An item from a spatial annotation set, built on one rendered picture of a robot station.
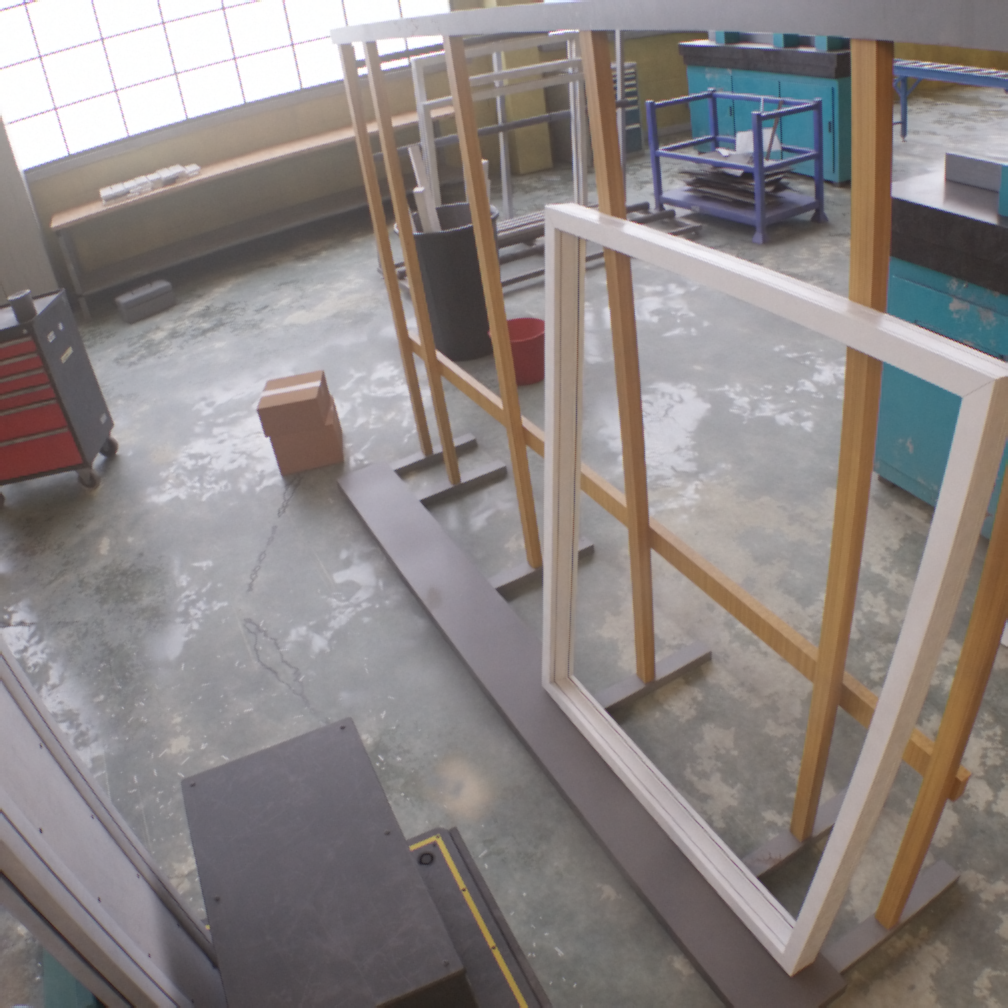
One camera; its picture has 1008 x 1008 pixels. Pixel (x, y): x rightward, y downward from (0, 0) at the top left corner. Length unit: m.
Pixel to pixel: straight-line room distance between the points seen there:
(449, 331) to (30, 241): 4.42
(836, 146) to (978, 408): 6.72
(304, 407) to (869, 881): 2.97
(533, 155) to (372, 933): 8.43
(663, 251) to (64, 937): 1.45
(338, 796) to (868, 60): 1.39
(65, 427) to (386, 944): 3.55
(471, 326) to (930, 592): 3.73
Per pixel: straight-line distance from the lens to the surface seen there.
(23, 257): 8.00
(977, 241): 2.83
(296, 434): 3.99
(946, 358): 1.19
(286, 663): 3.04
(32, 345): 4.33
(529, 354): 4.32
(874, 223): 1.30
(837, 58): 7.61
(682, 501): 3.42
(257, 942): 1.37
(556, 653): 2.50
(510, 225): 6.55
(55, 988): 1.65
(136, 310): 7.18
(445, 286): 4.61
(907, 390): 3.25
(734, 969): 2.10
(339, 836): 1.42
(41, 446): 4.57
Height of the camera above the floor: 1.97
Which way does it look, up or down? 32 degrees down
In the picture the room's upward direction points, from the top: 10 degrees counter-clockwise
